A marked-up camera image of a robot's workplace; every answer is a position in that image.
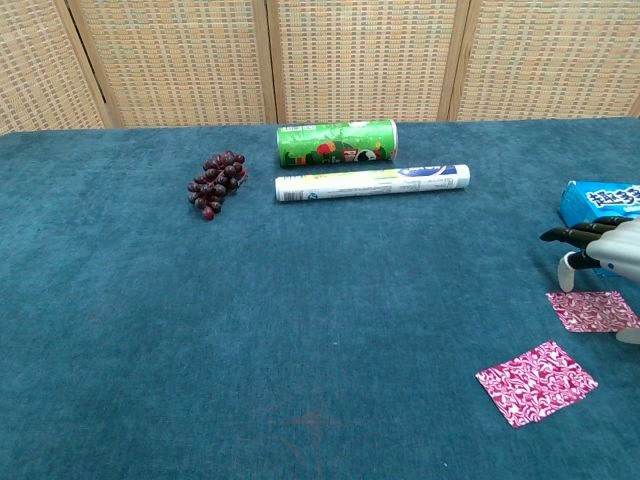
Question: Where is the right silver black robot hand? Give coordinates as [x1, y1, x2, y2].
[539, 216, 640, 345]

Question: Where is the pink patterned square packet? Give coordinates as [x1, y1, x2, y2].
[545, 290, 640, 334]

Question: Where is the pink patterned card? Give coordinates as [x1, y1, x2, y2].
[475, 340, 599, 429]

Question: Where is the blue chocolate cookie box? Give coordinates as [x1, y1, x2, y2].
[558, 180, 640, 231]

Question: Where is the white cling film roll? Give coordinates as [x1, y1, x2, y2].
[273, 163, 472, 203]

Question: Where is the green chips can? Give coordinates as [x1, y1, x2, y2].
[276, 118, 400, 170]

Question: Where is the woven bamboo folding screen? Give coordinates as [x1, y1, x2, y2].
[0, 0, 640, 136]

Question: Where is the purple grape bunch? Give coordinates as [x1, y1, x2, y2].
[186, 150, 248, 222]

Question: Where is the blue felt table mat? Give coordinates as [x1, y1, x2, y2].
[0, 116, 640, 480]

